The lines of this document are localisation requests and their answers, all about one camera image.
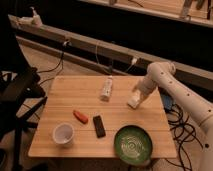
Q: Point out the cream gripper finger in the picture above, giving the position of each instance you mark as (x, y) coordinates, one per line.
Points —
(143, 96)

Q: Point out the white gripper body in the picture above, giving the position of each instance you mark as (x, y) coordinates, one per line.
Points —
(146, 85)

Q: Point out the white sponge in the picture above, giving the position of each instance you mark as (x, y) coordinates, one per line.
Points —
(134, 101)

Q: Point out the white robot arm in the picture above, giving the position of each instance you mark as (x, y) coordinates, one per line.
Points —
(201, 111)

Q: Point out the green ceramic plate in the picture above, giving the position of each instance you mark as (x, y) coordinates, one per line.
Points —
(133, 145)

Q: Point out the blue box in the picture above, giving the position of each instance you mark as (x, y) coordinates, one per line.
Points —
(167, 102)

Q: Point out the white tube bottle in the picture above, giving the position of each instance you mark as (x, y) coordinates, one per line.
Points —
(107, 89)

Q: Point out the black rectangular bar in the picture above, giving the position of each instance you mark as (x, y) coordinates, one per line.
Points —
(99, 127)

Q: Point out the orange carrot toy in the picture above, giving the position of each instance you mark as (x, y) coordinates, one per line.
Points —
(81, 117)

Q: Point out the wooden table board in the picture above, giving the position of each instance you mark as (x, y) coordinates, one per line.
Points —
(82, 93)

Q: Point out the black chair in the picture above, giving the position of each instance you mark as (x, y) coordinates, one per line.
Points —
(24, 85)

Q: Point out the white spray bottle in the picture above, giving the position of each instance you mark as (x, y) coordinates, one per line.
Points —
(36, 18)

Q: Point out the white plug with cable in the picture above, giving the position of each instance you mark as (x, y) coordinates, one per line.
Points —
(133, 62)

